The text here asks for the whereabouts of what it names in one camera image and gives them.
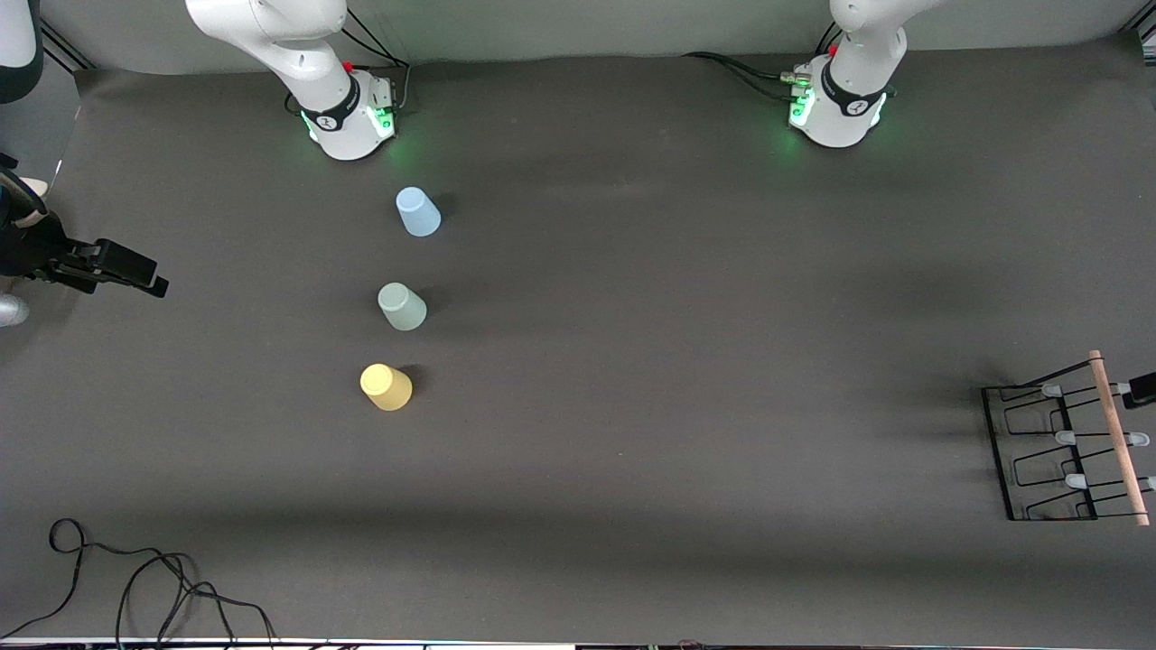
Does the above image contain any black wire cup holder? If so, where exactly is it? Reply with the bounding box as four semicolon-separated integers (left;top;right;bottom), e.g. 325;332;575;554
982;349;1156;527

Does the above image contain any pale green plastic cup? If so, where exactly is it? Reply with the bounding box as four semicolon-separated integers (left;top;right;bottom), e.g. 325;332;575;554
378;283;428;332

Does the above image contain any yellow plastic cup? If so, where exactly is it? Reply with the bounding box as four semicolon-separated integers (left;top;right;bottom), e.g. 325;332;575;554
359;363;414;413

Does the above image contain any light blue plastic cup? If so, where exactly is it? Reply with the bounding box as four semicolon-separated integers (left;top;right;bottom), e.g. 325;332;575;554
396;187;443;238

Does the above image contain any black loose cable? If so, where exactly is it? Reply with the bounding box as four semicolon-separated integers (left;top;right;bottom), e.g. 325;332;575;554
116;552;276;650
0;518;195;638

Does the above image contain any black left arm base cable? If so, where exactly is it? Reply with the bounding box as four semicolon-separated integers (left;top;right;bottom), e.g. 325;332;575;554
682;51;806;100

